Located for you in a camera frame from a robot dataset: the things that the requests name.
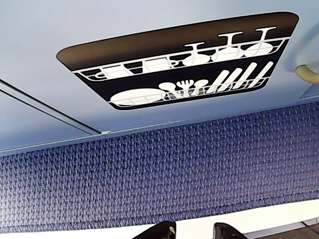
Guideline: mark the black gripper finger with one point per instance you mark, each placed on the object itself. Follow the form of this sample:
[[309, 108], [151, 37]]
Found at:
[[224, 232], [162, 231]]

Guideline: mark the blue door with dishwasher print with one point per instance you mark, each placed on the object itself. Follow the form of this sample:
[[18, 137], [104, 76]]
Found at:
[[149, 30]]

